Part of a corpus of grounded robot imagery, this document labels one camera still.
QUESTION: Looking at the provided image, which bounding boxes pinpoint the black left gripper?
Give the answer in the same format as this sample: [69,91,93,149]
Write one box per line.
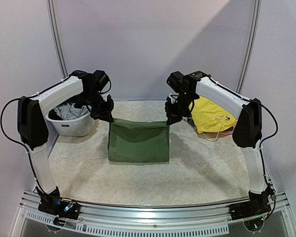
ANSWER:
[81,89,114,122]

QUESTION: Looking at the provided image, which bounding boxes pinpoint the green garment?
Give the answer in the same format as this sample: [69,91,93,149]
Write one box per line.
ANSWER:
[108,118,170,164]

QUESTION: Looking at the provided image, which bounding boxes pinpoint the yellow shorts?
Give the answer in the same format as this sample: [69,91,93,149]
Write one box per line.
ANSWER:
[189,97,237,134]

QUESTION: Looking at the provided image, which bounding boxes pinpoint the white drawstring cord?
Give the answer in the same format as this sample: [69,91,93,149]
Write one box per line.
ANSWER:
[202,115,231,142]

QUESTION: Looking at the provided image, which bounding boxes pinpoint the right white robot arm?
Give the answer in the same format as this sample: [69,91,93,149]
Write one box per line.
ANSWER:
[165,71,272,215]

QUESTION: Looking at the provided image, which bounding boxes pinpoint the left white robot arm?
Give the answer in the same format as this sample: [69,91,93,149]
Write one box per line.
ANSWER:
[0,70,114,214]

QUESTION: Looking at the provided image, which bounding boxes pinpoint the white plastic laundry basket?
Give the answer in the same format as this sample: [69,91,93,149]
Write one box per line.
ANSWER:
[45,109,95,137]

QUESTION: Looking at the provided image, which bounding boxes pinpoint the folded pink garment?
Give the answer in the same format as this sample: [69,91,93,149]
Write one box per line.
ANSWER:
[207,126,235,137]

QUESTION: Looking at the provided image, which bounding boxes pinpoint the grey garment in basket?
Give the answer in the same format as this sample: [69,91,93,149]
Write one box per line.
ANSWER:
[53,102,91,120]

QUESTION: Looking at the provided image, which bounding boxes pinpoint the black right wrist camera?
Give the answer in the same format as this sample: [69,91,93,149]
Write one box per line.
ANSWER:
[166,71,184,93]

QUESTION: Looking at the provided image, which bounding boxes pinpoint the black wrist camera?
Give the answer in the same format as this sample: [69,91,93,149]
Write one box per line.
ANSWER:
[93,70,111,94]
[166,71,184,93]

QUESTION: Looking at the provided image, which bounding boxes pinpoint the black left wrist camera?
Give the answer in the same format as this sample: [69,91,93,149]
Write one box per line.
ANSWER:
[93,70,111,94]

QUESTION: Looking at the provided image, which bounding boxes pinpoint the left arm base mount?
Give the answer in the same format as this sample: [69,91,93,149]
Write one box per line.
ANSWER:
[38,193,81,220]

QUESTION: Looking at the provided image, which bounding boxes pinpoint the left aluminium frame post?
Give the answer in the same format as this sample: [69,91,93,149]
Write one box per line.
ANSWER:
[46,0,69,78]

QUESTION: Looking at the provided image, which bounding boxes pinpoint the aluminium frame post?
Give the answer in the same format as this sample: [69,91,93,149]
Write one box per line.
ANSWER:
[46,0,69,78]
[236,0,261,94]

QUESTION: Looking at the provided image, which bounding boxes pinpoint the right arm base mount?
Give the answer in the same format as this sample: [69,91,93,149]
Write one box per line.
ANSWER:
[228,192,276,221]

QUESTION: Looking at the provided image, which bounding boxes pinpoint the aluminium front rail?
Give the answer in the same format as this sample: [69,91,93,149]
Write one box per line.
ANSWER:
[11,191,296,237]

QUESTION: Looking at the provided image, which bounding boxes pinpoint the right aluminium frame post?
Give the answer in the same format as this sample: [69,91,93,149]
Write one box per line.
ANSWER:
[236,0,261,94]

